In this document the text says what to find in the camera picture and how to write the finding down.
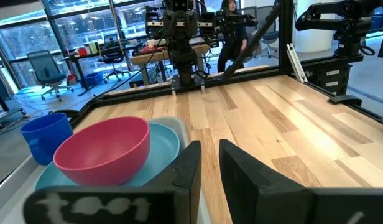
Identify black office chair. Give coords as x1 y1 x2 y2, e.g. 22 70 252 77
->
99 33 132 83

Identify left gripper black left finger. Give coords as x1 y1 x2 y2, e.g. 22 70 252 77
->
144 139 203 224

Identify black equipment stand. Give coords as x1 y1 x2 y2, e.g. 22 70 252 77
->
303 55 364 96

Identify person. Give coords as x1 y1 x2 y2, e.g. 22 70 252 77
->
216 0 257 73

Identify blue plastic cup with handle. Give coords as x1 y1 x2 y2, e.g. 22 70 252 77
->
19 112 74 166

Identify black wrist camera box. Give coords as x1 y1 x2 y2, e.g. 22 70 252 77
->
171 0 192 12

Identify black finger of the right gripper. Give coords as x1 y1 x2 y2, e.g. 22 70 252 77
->
162 9 181 38
180 9 198 38

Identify pink plastic bowl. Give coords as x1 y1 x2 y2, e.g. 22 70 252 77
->
53 116 151 187

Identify white aluminium bars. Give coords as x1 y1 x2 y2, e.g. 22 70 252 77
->
286 42 308 84

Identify blue storage bin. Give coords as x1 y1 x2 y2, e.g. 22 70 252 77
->
80 71 104 88

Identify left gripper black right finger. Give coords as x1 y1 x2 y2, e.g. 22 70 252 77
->
218 139 315 224

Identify wooden work table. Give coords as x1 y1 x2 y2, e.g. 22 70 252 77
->
130 43 211 86

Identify teal plastic plate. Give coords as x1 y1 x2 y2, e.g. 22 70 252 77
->
34 122 181 191

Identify grey plastic tray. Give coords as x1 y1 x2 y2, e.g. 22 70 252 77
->
0 116 211 224

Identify black desk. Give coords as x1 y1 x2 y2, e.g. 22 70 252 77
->
60 43 142 96

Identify grey mesh office chair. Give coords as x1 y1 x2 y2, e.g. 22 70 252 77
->
26 49 75 102

